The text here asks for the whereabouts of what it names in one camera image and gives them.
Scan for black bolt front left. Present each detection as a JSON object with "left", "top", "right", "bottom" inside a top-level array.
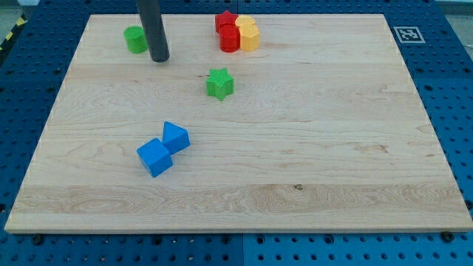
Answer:
[{"left": 32, "top": 234, "right": 44, "bottom": 245}]

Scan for blue cube block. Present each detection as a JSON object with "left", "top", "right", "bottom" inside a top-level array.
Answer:
[{"left": 137, "top": 138, "right": 173, "bottom": 177}]

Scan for red star block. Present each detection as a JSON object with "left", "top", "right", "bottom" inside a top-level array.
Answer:
[{"left": 214, "top": 10, "right": 238, "bottom": 33}]

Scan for black bolt front right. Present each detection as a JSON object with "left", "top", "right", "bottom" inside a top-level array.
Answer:
[{"left": 441, "top": 231, "right": 455, "bottom": 243}]

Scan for light wooden board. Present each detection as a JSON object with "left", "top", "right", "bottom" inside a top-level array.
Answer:
[{"left": 5, "top": 14, "right": 472, "bottom": 234}]

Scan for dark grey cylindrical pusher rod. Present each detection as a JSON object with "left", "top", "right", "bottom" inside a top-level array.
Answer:
[{"left": 135, "top": 0, "right": 170, "bottom": 63}]

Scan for green star block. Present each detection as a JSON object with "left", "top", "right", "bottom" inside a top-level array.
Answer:
[{"left": 206, "top": 68, "right": 234, "bottom": 101}]

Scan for yellow hexagon block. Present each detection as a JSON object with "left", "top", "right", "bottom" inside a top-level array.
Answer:
[{"left": 239, "top": 24, "right": 259, "bottom": 52}]

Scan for blue triangle block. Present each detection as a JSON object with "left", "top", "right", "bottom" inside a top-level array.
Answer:
[{"left": 162, "top": 121, "right": 190, "bottom": 154}]

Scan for white fiducial marker tag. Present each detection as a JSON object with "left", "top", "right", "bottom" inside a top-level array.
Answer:
[{"left": 393, "top": 26, "right": 425, "bottom": 44}]

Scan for yellow heart block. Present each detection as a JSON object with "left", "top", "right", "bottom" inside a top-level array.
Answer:
[{"left": 234, "top": 15, "right": 256, "bottom": 27}]

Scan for red cylinder block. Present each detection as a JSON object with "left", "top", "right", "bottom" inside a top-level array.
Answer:
[{"left": 219, "top": 25, "right": 240, "bottom": 52}]

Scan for black bolt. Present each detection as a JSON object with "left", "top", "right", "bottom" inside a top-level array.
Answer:
[
  {"left": 32, "top": 234, "right": 44, "bottom": 245},
  {"left": 441, "top": 231, "right": 455, "bottom": 243}
]

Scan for green cylinder block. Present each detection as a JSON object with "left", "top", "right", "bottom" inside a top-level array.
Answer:
[{"left": 123, "top": 26, "right": 148, "bottom": 54}]

